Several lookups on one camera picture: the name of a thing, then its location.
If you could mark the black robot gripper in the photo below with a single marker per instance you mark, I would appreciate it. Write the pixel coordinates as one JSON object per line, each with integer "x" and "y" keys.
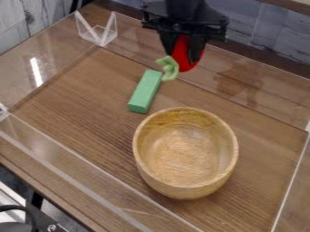
{"x": 185, "y": 17}

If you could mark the red plush strawberry green leaves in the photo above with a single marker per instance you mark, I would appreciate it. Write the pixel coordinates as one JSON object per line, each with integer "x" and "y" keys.
{"x": 176, "y": 63}

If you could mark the green rectangular block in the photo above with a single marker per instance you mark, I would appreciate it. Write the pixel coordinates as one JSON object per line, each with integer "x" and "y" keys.
{"x": 145, "y": 91}

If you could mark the light wooden bowl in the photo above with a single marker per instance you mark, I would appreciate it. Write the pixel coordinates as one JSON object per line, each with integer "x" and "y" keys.
{"x": 187, "y": 152}

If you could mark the black table leg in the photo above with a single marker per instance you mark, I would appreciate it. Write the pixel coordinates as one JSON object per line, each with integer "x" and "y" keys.
{"x": 34, "y": 204}

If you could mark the clear acrylic corner bracket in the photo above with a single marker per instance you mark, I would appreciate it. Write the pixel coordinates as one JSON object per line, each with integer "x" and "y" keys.
{"x": 98, "y": 34}

